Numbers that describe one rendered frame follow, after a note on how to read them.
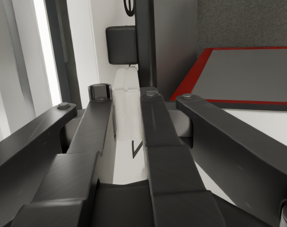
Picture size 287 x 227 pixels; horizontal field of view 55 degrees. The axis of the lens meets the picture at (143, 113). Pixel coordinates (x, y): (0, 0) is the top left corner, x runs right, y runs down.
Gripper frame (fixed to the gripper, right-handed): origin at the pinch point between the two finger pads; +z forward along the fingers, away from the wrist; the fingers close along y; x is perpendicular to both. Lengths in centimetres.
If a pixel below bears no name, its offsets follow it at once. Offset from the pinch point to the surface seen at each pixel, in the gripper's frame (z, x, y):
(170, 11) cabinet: 40.9, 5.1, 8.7
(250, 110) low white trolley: 13.9, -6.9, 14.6
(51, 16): 3.2, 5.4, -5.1
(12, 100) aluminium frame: -2.0, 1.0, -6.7
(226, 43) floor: 87, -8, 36
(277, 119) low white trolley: 12.6, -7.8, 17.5
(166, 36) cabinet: 36.9, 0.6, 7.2
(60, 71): 3.1, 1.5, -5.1
